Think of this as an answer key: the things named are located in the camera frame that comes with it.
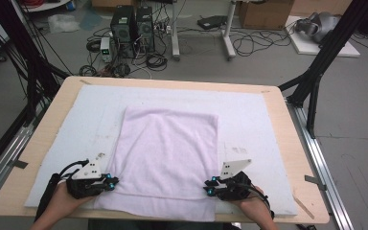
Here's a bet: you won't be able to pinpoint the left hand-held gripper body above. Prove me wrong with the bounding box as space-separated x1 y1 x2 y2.
65 158 109 199

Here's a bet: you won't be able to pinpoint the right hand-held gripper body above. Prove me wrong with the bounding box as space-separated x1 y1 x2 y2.
215 158 253 201

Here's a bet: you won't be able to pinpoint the pale purple printed towel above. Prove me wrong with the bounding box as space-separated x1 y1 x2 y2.
93 105 220 222

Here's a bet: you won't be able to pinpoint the person's right hand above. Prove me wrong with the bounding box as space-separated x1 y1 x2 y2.
233 186 271 224

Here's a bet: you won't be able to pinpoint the person's left hand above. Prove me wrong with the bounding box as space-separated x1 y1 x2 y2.
46 182 94 221

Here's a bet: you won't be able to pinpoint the thin wooden strip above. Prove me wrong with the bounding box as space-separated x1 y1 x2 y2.
291 195 316 220

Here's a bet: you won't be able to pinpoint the white grid foam mat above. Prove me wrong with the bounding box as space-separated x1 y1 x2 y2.
23 84 299 217

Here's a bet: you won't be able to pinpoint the small white power supply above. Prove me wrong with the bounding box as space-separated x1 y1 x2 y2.
100 36 113 63

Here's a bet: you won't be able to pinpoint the large black computer tower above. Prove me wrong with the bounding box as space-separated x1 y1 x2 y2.
109 5 137 59

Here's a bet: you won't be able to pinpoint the white desk leg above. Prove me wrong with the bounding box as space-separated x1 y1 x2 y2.
221 0 238 60
171 0 182 61

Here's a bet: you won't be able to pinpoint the slim black computer tower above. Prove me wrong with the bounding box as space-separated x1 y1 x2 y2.
136 6 156 54

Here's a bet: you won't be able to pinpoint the white floor board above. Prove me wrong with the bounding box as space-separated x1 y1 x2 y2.
284 15 361 58

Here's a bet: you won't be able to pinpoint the flat black device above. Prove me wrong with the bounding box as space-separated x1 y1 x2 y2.
196 14 228 31

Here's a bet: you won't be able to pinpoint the clear plastic bag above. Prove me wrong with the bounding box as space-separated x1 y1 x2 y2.
47 13 81 35

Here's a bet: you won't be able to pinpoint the brown cardboard box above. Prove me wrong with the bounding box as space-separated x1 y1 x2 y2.
239 0 295 31

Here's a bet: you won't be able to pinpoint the grey headset device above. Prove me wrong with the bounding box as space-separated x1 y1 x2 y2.
294 11 341 44

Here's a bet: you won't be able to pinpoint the left gripper black sleeved cable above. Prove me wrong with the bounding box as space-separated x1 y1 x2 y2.
34 159 91 222

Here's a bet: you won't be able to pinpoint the aluminium rail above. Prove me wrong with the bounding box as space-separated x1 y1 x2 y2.
0 104 47 210
286 98 356 230

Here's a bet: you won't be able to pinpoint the coiled black cable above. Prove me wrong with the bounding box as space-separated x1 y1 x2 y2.
145 52 169 72

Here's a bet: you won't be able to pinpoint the loose black floor cables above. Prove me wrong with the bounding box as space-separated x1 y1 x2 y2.
229 28 294 58

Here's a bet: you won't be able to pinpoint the black metal frame stand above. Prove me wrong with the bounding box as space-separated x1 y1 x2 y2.
277 0 368 139
0 0 72 127

